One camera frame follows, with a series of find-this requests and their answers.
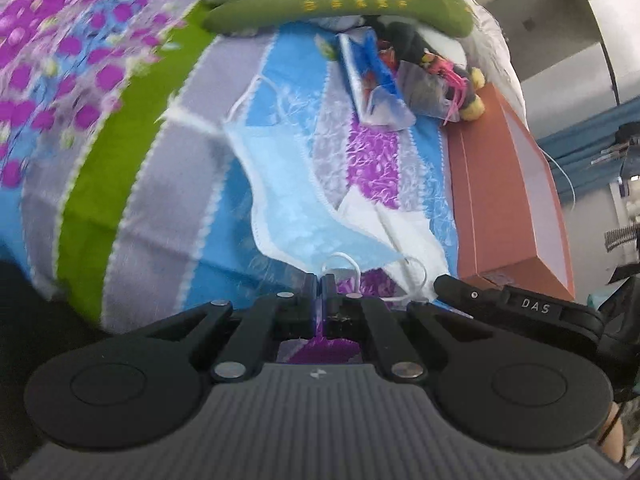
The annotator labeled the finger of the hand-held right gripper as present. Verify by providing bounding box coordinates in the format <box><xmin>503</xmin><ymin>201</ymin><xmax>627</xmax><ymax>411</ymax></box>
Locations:
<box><xmin>433</xmin><ymin>274</ymin><xmax>507</xmax><ymax>320</ymax></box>

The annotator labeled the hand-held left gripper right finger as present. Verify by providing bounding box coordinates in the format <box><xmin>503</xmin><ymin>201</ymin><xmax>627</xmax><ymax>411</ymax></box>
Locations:
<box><xmin>322</xmin><ymin>274</ymin><xmax>526</xmax><ymax>383</ymax></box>

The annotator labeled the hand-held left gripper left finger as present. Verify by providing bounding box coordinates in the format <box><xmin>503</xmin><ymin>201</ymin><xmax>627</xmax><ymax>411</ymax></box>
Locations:
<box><xmin>125</xmin><ymin>274</ymin><xmax>322</xmax><ymax>383</ymax></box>

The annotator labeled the white face mask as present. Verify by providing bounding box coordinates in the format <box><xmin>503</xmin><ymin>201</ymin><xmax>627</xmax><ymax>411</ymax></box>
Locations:
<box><xmin>337</xmin><ymin>190</ymin><xmax>451</xmax><ymax>306</ymax></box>

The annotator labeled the orange cardboard box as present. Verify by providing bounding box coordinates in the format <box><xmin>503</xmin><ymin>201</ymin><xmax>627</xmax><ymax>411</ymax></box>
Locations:
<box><xmin>445</xmin><ymin>82</ymin><xmax>576</xmax><ymax>303</ymax></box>

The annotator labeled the blue face mask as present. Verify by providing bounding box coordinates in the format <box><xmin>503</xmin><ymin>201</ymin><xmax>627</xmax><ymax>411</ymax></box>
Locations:
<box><xmin>220</xmin><ymin>75</ymin><xmax>408</xmax><ymax>286</ymax></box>

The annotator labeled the clear plastic bag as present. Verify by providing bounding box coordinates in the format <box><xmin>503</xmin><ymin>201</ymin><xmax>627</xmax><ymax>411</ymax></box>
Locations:
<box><xmin>395</xmin><ymin>60</ymin><xmax>453</xmax><ymax>122</ymax></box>

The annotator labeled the blue printed packet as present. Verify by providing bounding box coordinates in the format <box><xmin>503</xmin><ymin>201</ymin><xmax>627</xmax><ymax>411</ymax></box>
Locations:
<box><xmin>337</xmin><ymin>30</ymin><xmax>418</xmax><ymax>128</ymax></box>

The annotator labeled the person's right forearm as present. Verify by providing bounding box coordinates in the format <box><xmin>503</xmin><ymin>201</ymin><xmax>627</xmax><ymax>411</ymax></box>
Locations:
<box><xmin>597</xmin><ymin>405</ymin><xmax>627</xmax><ymax>466</ymax></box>

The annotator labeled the blue curtain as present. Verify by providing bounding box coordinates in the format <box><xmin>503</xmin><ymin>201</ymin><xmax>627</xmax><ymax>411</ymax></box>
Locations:
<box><xmin>540</xmin><ymin>105</ymin><xmax>640</xmax><ymax>201</ymax></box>

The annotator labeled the pink tassel charm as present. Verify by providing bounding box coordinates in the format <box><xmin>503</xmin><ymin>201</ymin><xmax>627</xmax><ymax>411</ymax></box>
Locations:
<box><xmin>425</xmin><ymin>52</ymin><xmax>471</xmax><ymax>123</ymax></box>

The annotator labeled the grey penguin plush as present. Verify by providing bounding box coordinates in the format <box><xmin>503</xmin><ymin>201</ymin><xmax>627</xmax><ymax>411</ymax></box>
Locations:
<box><xmin>335</xmin><ymin>0</ymin><xmax>488</xmax><ymax>123</ymax></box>

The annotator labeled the built-in wardrobe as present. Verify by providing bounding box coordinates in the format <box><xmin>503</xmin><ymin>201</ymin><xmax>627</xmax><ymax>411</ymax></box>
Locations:
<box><xmin>490</xmin><ymin>0</ymin><xmax>640</xmax><ymax>111</ymax></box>

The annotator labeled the green plush stick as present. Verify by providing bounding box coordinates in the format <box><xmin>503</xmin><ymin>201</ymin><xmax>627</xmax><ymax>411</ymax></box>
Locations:
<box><xmin>202</xmin><ymin>0</ymin><xmax>476</xmax><ymax>38</ymax></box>

